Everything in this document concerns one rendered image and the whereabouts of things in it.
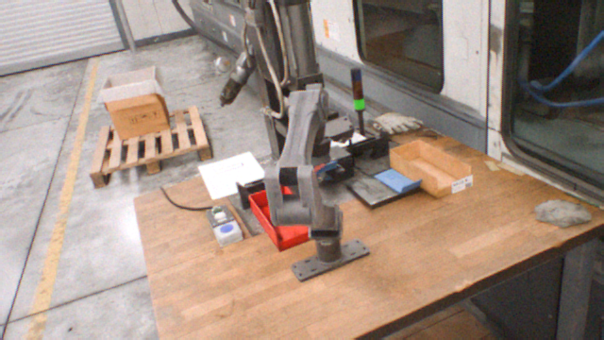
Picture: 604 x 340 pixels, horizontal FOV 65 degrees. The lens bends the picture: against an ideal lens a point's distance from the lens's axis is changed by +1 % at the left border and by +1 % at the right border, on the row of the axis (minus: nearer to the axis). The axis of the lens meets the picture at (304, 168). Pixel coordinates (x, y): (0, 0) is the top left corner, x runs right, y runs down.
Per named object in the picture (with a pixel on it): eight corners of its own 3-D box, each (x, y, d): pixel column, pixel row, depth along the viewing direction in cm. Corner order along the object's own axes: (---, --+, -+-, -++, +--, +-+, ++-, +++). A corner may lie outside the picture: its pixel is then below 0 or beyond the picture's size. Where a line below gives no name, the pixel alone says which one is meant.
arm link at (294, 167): (286, 86, 104) (259, 193, 84) (326, 82, 102) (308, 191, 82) (298, 127, 113) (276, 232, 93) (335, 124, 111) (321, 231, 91)
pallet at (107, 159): (106, 140, 502) (101, 127, 496) (199, 116, 521) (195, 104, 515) (94, 189, 397) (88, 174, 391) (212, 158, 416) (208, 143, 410)
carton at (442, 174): (437, 201, 138) (436, 178, 135) (390, 170, 160) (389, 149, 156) (473, 188, 142) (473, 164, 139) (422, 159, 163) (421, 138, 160)
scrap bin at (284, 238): (279, 252, 127) (276, 234, 125) (252, 212, 148) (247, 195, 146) (319, 237, 131) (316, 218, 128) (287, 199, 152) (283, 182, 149)
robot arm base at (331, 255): (284, 242, 117) (294, 257, 111) (355, 215, 123) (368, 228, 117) (290, 267, 121) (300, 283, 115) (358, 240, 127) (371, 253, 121)
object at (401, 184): (404, 195, 139) (403, 187, 138) (374, 177, 152) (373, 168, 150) (423, 187, 141) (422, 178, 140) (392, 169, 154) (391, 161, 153)
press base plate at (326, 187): (254, 245, 138) (252, 236, 136) (214, 178, 180) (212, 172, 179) (439, 175, 156) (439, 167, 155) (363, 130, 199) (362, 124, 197)
